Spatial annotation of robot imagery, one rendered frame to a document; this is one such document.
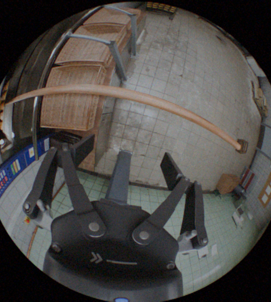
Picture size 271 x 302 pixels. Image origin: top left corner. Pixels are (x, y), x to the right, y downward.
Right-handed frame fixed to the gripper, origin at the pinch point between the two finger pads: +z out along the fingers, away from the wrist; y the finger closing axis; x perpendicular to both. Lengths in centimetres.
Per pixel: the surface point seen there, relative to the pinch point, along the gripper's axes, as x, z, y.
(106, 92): 9.9, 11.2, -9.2
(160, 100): 11.2, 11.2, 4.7
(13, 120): -4, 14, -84
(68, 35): 46, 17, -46
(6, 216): -62, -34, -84
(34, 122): -3.3, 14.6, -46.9
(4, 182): -40, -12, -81
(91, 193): -113, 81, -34
